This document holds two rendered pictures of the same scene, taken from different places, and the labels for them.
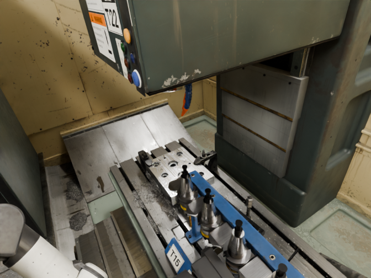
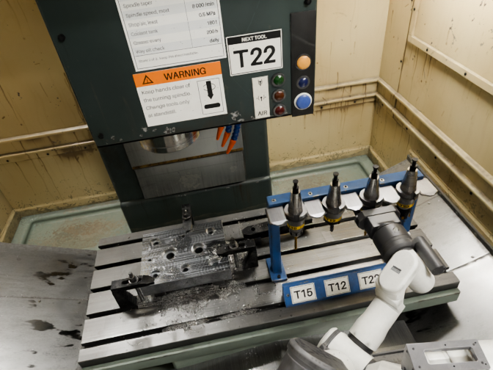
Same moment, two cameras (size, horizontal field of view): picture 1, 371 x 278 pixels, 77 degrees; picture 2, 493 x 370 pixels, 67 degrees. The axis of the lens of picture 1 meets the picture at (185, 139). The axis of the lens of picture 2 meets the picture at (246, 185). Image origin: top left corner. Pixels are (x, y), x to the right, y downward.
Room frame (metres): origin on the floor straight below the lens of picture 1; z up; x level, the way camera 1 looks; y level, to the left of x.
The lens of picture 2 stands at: (0.32, 0.75, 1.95)
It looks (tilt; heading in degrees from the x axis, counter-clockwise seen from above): 40 degrees down; 292
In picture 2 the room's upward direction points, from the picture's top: 7 degrees counter-clockwise
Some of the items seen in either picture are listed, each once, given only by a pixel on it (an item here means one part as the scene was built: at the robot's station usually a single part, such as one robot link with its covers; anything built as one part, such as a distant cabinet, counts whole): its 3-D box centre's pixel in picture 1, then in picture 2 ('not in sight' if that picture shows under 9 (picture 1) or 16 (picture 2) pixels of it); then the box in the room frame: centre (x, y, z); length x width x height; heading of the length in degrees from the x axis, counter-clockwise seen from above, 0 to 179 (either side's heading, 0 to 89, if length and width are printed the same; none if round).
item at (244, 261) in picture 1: (236, 252); (370, 198); (0.30, -0.09, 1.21); 0.06 x 0.06 x 0.03
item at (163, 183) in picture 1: (178, 172); (185, 255); (0.87, 0.05, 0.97); 0.29 x 0.23 x 0.05; 28
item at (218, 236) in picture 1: (222, 235); (351, 202); (0.35, -0.07, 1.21); 0.07 x 0.05 x 0.01; 118
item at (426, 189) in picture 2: not in sight; (425, 188); (0.15, -0.17, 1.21); 0.07 x 0.05 x 0.01; 118
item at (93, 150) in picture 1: (138, 149); (31, 329); (1.40, 0.36, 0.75); 0.89 x 0.67 x 0.26; 118
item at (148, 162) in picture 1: (146, 161); (134, 287); (0.97, 0.22, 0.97); 0.13 x 0.03 x 0.15; 28
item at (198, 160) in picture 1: (205, 161); (188, 222); (0.92, -0.09, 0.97); 0.13 x 0.03 x 0.15; 118
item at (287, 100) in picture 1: (253, 115); (184, 139); (1.03, -0.35, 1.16); 0.48 x 0.05 x 0.51; 28
